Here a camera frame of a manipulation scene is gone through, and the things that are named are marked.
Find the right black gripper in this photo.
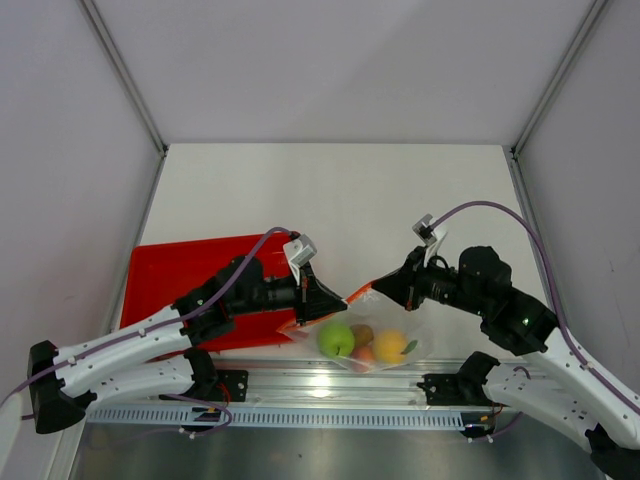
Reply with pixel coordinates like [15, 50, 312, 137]
[372, 245, 489, 317]

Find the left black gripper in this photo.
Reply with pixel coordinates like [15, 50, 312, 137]
[231, 262, 347, 326]

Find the green apple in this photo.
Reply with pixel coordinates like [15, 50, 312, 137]
[316, 322, 355, 358]

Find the clear zip bag orange zipper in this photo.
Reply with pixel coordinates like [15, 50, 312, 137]
[279, 284, 434, 374]

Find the brown kiwi fruit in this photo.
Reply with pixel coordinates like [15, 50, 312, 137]
[350, 324, 374, 348]

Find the orange peach with leaf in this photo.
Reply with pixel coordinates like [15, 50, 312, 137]
[372, 329, 409, 365]

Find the small orange peach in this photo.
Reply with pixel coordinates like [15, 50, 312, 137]
[350, 346, 376, 373]

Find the red plastic tray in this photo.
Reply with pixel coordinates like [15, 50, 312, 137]
[119, 234, 294, 353]

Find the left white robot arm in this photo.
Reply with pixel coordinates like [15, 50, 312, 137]
[28, 256, 347, 434]

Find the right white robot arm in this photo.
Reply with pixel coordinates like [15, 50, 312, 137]
[371, 246, 639, 479]

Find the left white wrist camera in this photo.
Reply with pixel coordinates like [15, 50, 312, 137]
[283, 232, 317, 285]

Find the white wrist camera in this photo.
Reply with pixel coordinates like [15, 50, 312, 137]
[412, 214, 448, 266]
[283, 232, 317, 285]

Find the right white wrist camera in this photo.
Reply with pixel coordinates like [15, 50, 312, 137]
[412, 214, 448, 266]

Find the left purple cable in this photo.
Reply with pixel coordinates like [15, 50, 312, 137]
[0, 226, 301, 419]

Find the aluminium front rail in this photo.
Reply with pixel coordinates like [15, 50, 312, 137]
[67, 358, 614, 412]

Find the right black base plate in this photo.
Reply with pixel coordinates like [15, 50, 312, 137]
[416, 373, 505, 407]

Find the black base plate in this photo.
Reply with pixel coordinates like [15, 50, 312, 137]
[181, 369, 249, 403]
[416, 373, 505, 407]

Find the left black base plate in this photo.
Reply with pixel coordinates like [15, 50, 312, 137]
[181, 369, 249, 403]

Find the white slotted cable duct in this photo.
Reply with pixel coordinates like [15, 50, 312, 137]
[88, 404, 465, 431]

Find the right aluminium frame post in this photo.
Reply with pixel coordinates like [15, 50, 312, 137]
[510, 0, 613, 161]

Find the aluminium frame post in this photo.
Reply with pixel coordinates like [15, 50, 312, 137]
[510, 0, 613, 161]
[77, 0, 168, 157]

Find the left aluminium frame post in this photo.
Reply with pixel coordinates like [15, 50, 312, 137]
[77, 0, 168, 157]

